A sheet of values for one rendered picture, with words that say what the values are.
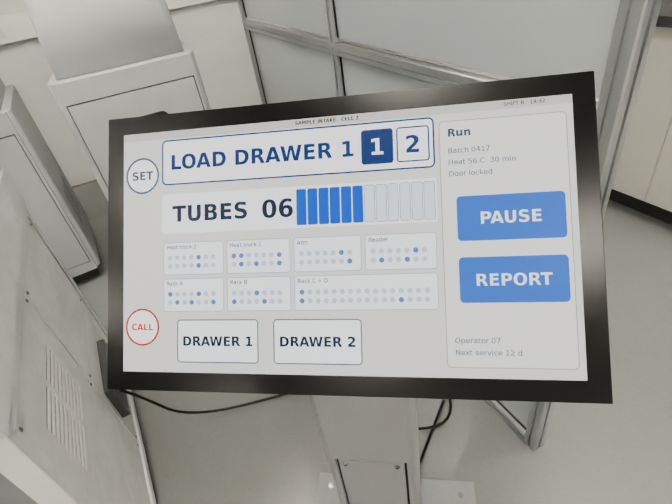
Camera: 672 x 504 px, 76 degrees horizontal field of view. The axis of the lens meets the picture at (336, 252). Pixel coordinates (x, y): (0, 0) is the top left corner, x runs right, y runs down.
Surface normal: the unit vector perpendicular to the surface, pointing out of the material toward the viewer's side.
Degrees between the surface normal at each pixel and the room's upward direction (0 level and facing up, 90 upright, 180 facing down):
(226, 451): 1
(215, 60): 90
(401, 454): 90
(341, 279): 50
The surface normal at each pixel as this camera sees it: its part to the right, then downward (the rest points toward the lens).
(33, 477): 0.50, 0.46
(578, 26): -0.88, 0.37
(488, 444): -0.14, -0.79
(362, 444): -0.13, 0.61
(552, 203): -0.18, -0.05
